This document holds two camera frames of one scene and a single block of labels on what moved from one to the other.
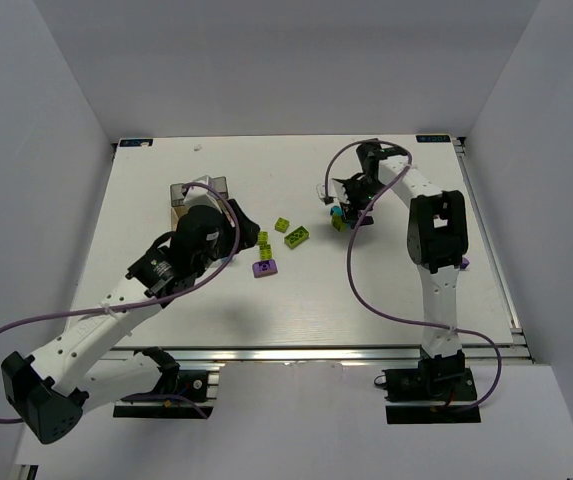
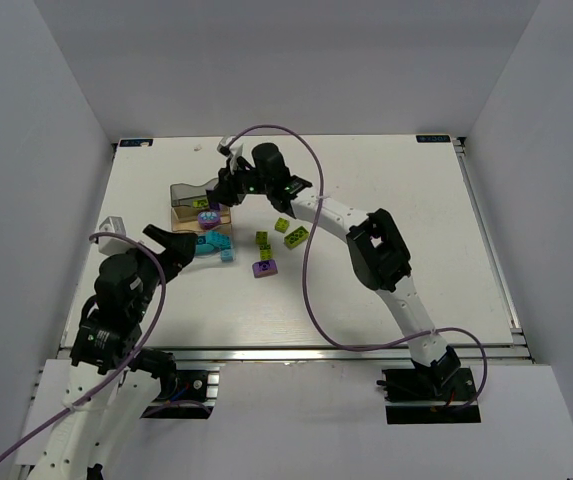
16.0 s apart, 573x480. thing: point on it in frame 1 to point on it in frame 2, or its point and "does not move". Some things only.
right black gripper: x=354 y=201 to x=233 y=185
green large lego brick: x=297 y=237 does not move
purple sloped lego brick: x=264 y=268 does not move
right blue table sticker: x=433 y=138 does not move
